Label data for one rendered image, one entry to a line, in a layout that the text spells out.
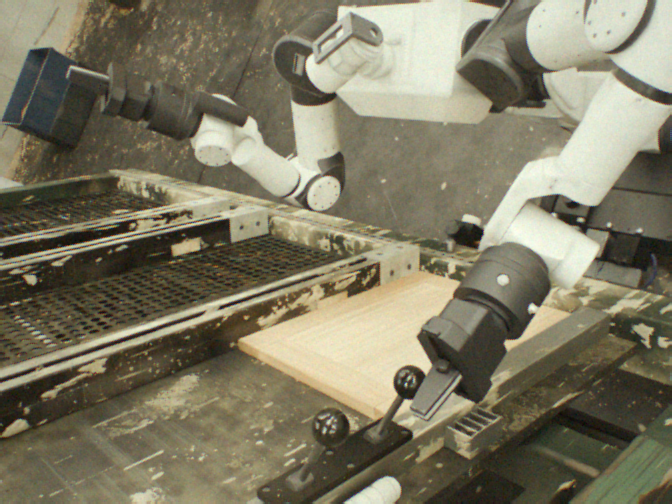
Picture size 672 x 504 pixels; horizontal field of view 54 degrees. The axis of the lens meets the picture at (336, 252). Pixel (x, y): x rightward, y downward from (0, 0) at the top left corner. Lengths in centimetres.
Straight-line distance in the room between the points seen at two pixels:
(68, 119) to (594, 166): 474
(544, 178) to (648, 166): 139
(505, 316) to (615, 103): 24
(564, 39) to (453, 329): 36
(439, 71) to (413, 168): 175
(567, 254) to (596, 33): 24
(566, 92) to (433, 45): 45
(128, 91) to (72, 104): 411
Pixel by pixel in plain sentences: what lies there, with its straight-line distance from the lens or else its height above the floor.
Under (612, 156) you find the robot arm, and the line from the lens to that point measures 74.
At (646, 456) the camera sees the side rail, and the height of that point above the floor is 124.
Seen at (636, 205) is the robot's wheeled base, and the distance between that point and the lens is 207.
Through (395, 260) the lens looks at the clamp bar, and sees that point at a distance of 137.
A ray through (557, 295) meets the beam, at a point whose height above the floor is 90.
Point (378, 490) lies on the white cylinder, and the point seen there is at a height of 143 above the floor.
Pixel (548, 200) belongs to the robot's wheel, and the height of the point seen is 20.
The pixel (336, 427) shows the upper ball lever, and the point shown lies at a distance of 64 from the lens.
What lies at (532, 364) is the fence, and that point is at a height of 112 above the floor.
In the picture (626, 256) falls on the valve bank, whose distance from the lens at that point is 140.
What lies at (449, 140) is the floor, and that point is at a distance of 271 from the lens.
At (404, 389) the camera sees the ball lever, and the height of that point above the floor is 146.
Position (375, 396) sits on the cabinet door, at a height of 129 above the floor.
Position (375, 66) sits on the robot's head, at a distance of 105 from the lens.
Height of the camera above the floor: 205
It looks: 46 degrees down
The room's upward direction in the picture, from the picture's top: 66 degrees counter-clockwise
